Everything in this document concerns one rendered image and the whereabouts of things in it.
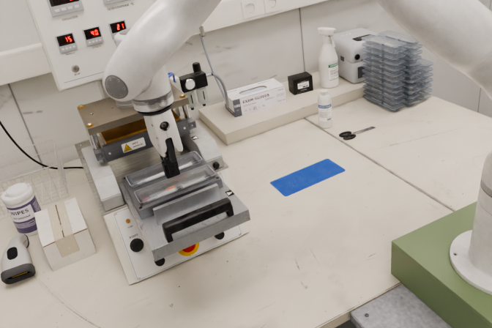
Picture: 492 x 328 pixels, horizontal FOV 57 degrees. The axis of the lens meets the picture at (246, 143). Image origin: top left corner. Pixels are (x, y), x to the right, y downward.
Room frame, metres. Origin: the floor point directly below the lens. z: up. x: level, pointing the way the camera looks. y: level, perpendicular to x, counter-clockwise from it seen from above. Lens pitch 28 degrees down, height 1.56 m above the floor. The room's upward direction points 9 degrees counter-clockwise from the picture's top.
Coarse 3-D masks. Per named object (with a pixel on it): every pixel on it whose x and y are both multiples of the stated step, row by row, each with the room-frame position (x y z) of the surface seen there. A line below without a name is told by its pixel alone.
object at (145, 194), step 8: (200, 168) 0.94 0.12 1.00; (208, 168) 0.93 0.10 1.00; (176, 176) 0.92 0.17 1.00; (184, 176) 0.91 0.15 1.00; (192, 176) 0.90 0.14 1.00; (200, 176) 0.90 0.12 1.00; (160, 184) 0.89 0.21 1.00; (168, 184) 0.89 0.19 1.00; (176, 184) 0.88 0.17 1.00; (184, 184) 0.87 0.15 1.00; (136, 192) 0.88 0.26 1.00; (144, 192) 0.87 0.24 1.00; (152, 192) 0.87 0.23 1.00; (160, 192) 0.86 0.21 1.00; (144, 200) 0.84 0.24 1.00
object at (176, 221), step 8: (224, 200) 0.78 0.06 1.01; (200, 208) 0.77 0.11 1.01; (208, 208) 0.76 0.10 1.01; (216, 208) 0.77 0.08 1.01; (224, 208) 0.77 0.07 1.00; (232, 208) 0.78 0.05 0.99; (184, 216) 0.75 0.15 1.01; (192, 216) 0.75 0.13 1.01; (200, 216) 0.75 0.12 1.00; (208, 216) 0.76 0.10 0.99; (168, 224) 0.73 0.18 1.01; (176, 224) 0.73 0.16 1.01; (184, 224) 0.74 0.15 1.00; (192, 224) 0.74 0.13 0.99; (168, 232) 0.72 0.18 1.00; (168, 240) 0.72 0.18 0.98
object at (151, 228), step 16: (208, 192) 0.83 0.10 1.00; (224, 192) 0.87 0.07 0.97; (160, 208) 0.79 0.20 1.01; (176, 208) 0.80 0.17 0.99; (192, 208) 0.82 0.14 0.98; (240, 208) 0.80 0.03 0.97; (144, 224) 0.80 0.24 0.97; (160, 224) 0.79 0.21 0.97; (208, 224) 0.76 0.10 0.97; (224, 224) 0.77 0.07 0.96; (160, 240) 0.73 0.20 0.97; (176, 240) 0.73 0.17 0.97; (192, 240) 0.74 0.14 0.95; (160, 256) 0.71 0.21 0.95
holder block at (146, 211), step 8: (192, 168) 0.96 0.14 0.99; (216, 176) 0.90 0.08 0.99; (128, 184) 0.93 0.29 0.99; (144, 184) 0.92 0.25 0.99; (200, 184) 0.88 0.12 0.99; (208, 184) 0.88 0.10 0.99; (128, 192) 0.91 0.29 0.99; (184, 192) 0.86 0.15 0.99; (192, 192) 0.86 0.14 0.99; (136, 200) 0.86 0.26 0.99; (160, 200) 0.84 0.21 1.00; (168, 200) 0.84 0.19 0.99; (136, 208) 0.84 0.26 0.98; (144, 208) 0.82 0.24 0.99; (152, 208) 0.83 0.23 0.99; (144, 216) 0.82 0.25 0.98
